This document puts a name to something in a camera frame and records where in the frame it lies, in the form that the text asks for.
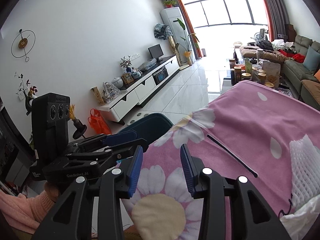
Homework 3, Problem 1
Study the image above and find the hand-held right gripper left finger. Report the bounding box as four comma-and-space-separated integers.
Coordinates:
31, 145, 144, 240

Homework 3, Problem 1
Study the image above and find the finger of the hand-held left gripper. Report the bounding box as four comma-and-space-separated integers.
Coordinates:
66, 138, 150, 162
75, 130, 138, 149

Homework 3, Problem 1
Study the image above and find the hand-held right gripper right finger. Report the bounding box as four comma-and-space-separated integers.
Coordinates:
180, 144, 292, 240

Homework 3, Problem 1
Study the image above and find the white foam net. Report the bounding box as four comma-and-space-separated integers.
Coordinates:
289, 134, 320, 208

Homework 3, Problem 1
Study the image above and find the person's left forearm pink sleeve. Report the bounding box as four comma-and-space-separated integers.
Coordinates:
0, 182, 60, 233

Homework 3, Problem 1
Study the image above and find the orange plastic bag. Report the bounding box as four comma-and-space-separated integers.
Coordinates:
87, 109, 112, 136

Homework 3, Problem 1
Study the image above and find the dried wheat in dark vase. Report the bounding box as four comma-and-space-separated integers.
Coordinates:
69, 104, 88, 139

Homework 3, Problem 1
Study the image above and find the dark cabinet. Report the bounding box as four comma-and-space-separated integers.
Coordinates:
0, 105, 33, 186

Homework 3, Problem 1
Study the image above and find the clear wrapped ornament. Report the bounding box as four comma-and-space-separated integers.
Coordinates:
102, 82, 121, 104

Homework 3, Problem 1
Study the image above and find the tan patterned box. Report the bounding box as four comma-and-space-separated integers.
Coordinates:
90, 87, 105, 106

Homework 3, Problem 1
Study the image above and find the white black tv cabinet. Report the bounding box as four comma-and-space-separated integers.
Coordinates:
95, 55, 181, 126

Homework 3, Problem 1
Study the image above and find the white ceramic jar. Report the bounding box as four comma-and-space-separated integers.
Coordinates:
111, 77, 124, 89

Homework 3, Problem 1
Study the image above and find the small plant in blue vase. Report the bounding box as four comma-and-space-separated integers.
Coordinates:
119, 55, 133, 74

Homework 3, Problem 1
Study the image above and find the clear plastic bag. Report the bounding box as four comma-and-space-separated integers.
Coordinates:
138, 58, 157, 71

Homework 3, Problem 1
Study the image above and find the pink floral printed blanket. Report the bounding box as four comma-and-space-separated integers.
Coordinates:
120, 81, 320, 240

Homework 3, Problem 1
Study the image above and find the black monitor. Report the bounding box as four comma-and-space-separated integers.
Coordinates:
148, 44, 164, 62

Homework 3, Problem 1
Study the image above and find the glass coffee table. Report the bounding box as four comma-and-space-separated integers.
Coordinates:
220, 55, 294, 98

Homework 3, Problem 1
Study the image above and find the tall leafy plant yellow vase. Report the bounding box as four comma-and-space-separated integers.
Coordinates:
176, 18, 200, 66

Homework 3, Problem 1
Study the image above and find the cluster of jars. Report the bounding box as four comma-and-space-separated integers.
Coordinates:
229, 50, 283, 89

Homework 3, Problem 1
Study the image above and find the cloth covered standing fan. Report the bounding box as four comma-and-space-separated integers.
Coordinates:
153, 23, 183, 68

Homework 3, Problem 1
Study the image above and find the white standing air conditioner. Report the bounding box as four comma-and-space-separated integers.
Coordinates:
160, 7, 191, 63

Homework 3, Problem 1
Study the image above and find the white plastic bag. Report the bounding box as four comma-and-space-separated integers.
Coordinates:
280, 196, 320, 240

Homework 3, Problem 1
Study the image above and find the brown paper bag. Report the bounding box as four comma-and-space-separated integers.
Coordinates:
262, 61, 282, 88

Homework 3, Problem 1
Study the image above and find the grey orange curtain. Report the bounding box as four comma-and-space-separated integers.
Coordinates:
256, 0, 292, 37
164, 0, 203, 59

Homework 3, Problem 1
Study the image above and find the tan ottoman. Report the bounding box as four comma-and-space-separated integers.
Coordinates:
239, 44, 292, 63

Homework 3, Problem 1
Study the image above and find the green sectional sofa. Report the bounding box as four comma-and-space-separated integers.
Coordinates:
282, 34, 320, 111

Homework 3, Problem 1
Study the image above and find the black backpack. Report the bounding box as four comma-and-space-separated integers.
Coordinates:
256, 40, 274, 51

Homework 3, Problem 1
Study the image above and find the red cloth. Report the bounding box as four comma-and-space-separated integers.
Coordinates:
292, 52, 307, 63

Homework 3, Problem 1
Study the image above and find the pile of white clothes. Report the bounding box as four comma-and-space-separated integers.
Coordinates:
271, 39, 297, 50

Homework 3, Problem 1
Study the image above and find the large window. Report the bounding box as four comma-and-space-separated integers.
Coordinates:
185, 0, 269, 29

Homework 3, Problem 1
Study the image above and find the grey blue cushion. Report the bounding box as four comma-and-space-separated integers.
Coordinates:
302, 46, 320, 72

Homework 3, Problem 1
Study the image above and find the brown box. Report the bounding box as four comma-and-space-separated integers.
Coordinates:
285, 24, 298, 42

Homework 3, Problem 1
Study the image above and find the wall flower decoration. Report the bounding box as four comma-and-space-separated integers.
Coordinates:
14, 72, 38, 117

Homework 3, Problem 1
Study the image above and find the gold picture frame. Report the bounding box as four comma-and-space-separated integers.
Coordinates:
121, 72, 134, 85

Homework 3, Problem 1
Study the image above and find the round wall clock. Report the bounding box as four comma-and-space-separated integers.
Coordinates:
11, 29, 37, 63

